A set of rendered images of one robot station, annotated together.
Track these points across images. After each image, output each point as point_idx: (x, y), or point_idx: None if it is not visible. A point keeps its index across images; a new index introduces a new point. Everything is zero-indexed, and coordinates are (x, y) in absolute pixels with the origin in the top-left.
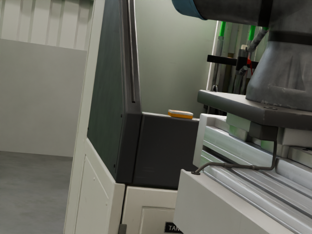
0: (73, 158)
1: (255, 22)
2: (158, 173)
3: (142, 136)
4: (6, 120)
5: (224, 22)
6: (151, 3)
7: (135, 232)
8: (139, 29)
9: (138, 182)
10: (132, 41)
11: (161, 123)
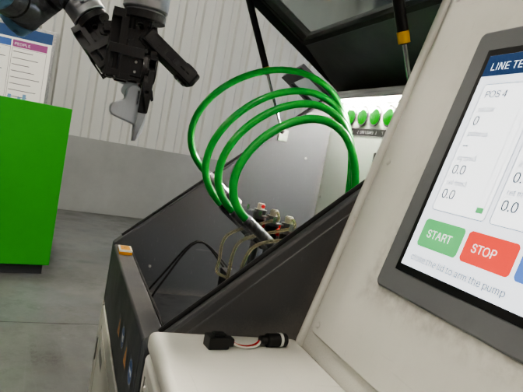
0: None
1: None
2: (107, 299)
3: (110, 263)
4: None
5: (345, 187)
6: (338, 172)
7: (97, 347)
8: (328, 201)
9: (104, 302)
10: (186, 193)
11: (114, 253)
